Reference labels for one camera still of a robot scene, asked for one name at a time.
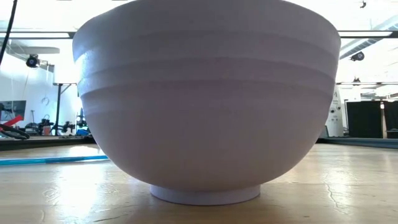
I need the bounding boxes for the white ribbed bowl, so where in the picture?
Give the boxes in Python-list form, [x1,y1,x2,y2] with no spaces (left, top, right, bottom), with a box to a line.
[72,0,342,207]

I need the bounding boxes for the blue plastic straw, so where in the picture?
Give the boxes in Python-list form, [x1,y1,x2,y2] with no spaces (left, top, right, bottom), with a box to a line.
[0,154,110,167]

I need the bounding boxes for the white cylindrical tank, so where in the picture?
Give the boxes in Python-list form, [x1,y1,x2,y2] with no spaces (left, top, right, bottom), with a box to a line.
[324,85,345,138]

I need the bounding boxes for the black light stand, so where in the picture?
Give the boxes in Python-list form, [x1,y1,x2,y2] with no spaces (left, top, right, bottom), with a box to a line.
[52,82,78,136]

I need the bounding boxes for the black upright panel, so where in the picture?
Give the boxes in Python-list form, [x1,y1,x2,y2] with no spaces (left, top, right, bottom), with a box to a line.
[345,100,384,139]
[385,100,398,139]

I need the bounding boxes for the black ceiling spotlight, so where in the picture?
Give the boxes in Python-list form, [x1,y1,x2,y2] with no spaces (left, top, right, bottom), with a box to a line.
[25,54,41,69]
[349,50,366,62]

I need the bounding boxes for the red flat object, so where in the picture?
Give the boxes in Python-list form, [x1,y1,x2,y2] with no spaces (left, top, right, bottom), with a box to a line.
[2,114,25,128]

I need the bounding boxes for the black coiled cable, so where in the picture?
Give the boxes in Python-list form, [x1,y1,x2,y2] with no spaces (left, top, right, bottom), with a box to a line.
[0,123,31,141]

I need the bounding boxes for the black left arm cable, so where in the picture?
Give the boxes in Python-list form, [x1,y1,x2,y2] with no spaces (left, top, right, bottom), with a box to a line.
[0,0,19,67]

